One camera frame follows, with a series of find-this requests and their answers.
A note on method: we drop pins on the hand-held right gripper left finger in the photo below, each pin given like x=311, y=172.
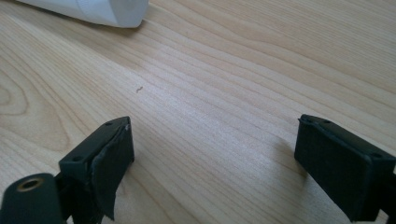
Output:
x=102, y=158

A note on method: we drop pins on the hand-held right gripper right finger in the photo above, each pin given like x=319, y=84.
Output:
x=342, y=168

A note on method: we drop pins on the white plastic tube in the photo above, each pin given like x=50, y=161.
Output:
x=93, y=11

